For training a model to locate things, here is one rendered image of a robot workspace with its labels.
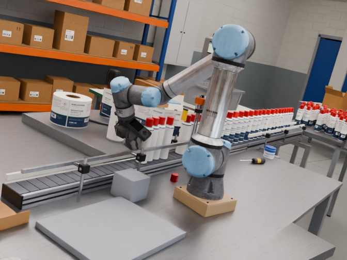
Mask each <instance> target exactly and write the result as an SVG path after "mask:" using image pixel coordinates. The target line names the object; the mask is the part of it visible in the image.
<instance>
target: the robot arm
mask: <svg viewBox="0 0 347 260"><path fill-rule="evenodd" d="M212 47H213V51H214V52H213V53H212V54H210V55H208V56H207V57H205V58H203V59H201V60H200V61H198V62H196V63H195V64H193V65H191V66H190V67H188V68H186V69H185V70H183V71H181V72H180V73H178V74H176V75H175V76H173V77H171V78H170V79H168V80H166V81H165V82H163V83H161V84H160V85H158V86H156V87H145V86H137V85H132V84H130V82H129V79H128V78H126V77H124V76H119V77H116V78H114V79H113V80H112V81H111V83H110V86H111V93H112V96H113V100H114V105H115V109H116V111H115V112H114V114H115V115H116V116H117V117H118V121H117V123H116V125H115V126H114V128H115V132H116V136H118V137H120V138H122V139H124V138H125V142H124V145H125V146H126V147H127V148H129V149H130V150H137V149H140V146H141V142H142V141H146V140H147V139H148V138H149V137H150V136H151V135H152V133H151V132H150V131H149V130H148V129H147V128H146V127H145V126H143V125H142V124H141V123H140V122H139V121H138V120H137V119H136V118H135V117H134V116H135V108H134V105H139V106H145V107H148V108H150V107H152V108H155V107H157V106H158V105H165V104H167V103H169V102H170V100H171V99H173V98H175V97H176V96H178V95H179V94H181V93H183V92H185V91H186V90H188V89H190V88H192V87H193V86H195V85H197V84H199V83H200V82H202V81H204V80H206V79H207V78H209V77H211V81H210V85H209V88H208V93H207V97H206V101H205V104H204V107H203V111H202V115H201V119H200V123H199V127H198V131H197V133H195V134H193V135H192V137H191V141H190V146H189V147H188V148H187V149H186V150H185V152H184V153H183V156H182V163H183V166H184V168H185V170H186V171H187V173H188V174H190V175H191V176H192V177H191V178H190V180H189V182H188V184H187V187H186V190H187V191H188V192H189V193H190V194H192V195H194V196H196V197H199V198H202V199H206V200H214V201H216V200H221V199H222V198H223V196H224V181H223V178H224V174H225V170H226V165H227V161H228V157H229V153H230V151H231V143H230V142H229V141H227V140H224V139H221V135H222V131H223V127H224V124H225V120H226V116H227V112H228V109H229V105H230V101H231V98H232V94H233V90H234V86H235V82H236V79H237V76H238V73H239V72H240V71H241V70H243V69H244V67H245V63H246V60H248V59H249V58H250V57H251V56H252V55H253V53H254V52H255V49H256V40H255V38H254V36H253V35H252V33H251V32H249V31H248V30H246V29H245V28H244V27H242V26H240V25H237V24H226V25H224V26H222V27H220V28H219V29H218V30H217V31H216V32H215V34H214V36H213V39H212Z"/></svg>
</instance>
